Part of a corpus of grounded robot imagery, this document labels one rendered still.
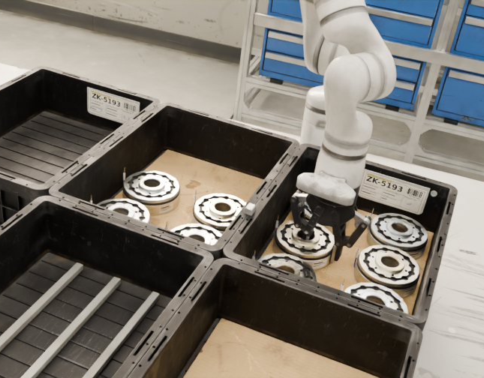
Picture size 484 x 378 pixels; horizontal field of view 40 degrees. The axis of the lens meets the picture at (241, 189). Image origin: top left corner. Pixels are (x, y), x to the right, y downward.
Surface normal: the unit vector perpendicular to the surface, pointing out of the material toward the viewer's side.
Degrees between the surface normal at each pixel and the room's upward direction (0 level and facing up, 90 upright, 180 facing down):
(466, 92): 90
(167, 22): 90
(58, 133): 0
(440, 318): 0
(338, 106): 107
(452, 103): 90
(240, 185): 0
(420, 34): 90
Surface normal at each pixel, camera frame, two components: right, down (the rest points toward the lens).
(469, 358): 0.11, -0.84
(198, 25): -0.29, 0.49
